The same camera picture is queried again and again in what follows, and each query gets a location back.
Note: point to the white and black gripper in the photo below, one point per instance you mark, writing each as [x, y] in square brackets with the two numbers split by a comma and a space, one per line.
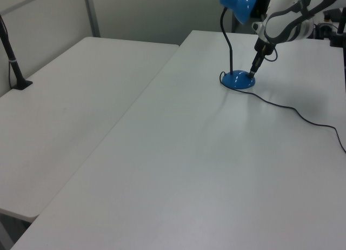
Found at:
[259, 28]

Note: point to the grey metal partition post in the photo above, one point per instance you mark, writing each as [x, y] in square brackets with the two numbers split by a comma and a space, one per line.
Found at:
[92, 17]

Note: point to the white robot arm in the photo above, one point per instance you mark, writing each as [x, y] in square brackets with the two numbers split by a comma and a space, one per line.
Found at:
[281, 20]

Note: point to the black camera stand with base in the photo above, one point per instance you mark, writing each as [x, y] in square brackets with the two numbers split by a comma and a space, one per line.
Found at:
[16, 71]

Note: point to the blue gooseneck desk lamp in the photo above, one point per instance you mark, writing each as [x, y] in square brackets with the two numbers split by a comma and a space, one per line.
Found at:
[238, 81]

